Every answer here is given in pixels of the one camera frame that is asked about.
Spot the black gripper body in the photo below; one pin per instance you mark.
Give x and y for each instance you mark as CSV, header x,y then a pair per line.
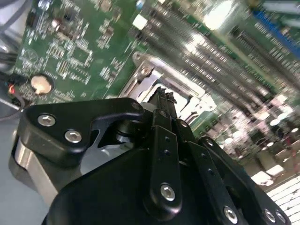
x,y
105,199

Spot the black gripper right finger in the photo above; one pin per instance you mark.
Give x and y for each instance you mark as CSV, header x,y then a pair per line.
x,y
206,164

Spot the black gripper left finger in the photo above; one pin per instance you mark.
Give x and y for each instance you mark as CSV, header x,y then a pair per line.
x,y
58,126

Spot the metal socket cover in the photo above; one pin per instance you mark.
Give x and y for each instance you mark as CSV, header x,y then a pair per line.
x,y
173,75

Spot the silver CPU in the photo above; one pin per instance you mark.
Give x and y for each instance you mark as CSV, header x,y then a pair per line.
x,y
150,85

